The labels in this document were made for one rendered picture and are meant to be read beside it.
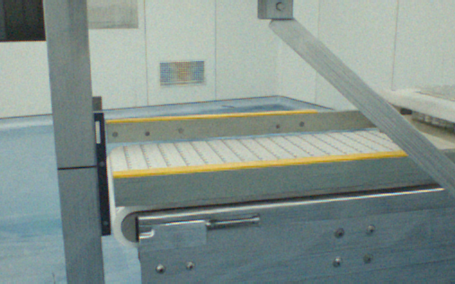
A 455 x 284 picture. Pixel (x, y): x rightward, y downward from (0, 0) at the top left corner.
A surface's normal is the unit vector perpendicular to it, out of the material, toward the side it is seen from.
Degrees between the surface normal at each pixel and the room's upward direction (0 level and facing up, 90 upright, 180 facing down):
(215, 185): 90
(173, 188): 90
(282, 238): 90
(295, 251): 90
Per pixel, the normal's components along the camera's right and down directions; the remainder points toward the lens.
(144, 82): 0.44, 0.22
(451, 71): -0.89, 0.11
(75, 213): 0.25, 0.23
